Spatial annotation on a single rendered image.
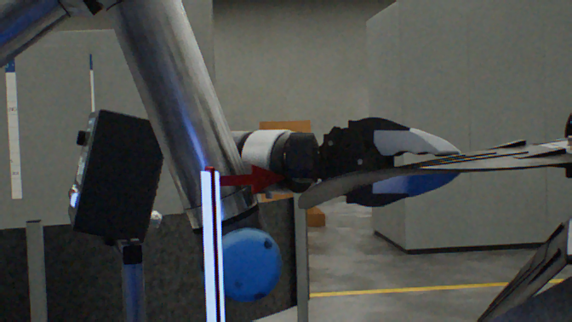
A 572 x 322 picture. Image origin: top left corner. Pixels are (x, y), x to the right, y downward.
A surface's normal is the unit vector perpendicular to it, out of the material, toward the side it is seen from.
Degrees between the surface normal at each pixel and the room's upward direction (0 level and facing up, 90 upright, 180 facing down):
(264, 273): 90
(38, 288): 90
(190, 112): 88
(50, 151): 90
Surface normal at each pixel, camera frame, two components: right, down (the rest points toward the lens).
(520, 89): 0.10, 0.05
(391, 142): -0.58, -0.04
